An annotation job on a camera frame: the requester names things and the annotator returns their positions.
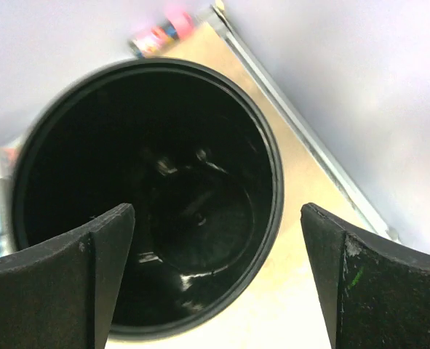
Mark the large black plastic bucket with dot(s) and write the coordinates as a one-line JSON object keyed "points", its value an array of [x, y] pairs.
{"points": [[193, 154]]}

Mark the aluminium table edge rail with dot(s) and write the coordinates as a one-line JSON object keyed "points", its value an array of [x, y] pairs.
{"points": [[215, 16]]}

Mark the pink colourful bottle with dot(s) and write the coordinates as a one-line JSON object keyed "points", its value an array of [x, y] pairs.
{"points": [[151, 41]]}

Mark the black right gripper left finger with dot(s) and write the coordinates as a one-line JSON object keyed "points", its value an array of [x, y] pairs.
{"points": [[62, 292]]}

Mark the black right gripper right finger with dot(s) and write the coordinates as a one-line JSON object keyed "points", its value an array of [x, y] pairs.
{"points": [[373, 292]]}

